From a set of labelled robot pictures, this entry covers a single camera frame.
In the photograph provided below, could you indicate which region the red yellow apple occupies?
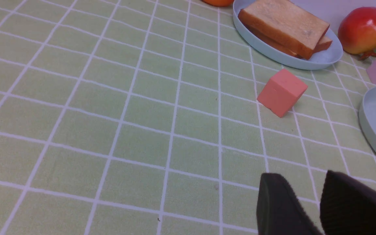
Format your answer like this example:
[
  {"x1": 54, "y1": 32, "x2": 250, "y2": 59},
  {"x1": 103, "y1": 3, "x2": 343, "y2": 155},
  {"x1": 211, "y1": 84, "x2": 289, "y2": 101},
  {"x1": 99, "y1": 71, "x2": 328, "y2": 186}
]
[{"x1": 337, "y1": 7, "x2": 376, "y2": 60}]

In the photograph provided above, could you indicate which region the green checkered tablecloth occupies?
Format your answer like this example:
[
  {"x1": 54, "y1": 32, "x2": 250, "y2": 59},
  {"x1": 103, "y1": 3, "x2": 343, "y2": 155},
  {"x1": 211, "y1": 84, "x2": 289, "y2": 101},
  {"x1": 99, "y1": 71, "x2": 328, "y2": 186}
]
[{"x1": 0, "y1": 0, "x2": 376, "y2": 235}]

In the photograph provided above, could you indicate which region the salmon pink cube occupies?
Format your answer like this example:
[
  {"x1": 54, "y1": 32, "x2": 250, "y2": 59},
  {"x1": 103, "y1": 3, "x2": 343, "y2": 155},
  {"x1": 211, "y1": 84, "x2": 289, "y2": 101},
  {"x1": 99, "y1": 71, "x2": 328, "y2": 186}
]
[{"x1": 257, "y1": 69, "x2": 308, "y2": 118}]

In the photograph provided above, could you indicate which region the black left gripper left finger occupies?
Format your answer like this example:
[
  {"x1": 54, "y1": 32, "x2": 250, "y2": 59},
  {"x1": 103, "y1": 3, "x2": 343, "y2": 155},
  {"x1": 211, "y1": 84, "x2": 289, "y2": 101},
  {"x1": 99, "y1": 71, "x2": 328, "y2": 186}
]
[{"x1": 257, "y1": 173, "x2": 322, "y2": 235}]

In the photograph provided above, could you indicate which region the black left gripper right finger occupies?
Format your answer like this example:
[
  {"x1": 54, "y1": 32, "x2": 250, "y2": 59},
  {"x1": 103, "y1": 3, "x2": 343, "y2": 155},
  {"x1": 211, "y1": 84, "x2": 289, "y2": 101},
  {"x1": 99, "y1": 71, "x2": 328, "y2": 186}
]
[{"x1": 320, "y1": 170, "x2": 376, "y2": 235}]

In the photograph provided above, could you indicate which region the light blue plate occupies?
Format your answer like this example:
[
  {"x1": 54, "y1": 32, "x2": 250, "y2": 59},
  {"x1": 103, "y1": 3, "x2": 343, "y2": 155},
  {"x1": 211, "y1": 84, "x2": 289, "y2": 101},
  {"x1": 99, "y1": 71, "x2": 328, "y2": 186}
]
[{"x1": 232, "y1": 0, "x2": 343, "y2": 70}]

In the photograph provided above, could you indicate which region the toast slice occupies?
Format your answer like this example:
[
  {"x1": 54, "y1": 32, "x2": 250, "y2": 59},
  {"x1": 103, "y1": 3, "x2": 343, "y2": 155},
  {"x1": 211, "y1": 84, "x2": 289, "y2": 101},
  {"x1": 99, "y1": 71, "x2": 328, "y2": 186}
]
[
  {"x1": 238, "y1": 0, "x2": 330, "y2": 60},
  {"x1": 246, "y1": 26, "x2": 333, "y2": 59}
]

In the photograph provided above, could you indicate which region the orange fruit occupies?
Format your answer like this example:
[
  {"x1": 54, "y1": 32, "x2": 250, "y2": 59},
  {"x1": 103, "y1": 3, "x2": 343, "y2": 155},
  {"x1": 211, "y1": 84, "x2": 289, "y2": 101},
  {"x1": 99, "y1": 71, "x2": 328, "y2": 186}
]
[{"x1": 202, "y1": 0, "x2": 234, "y2": 7}]

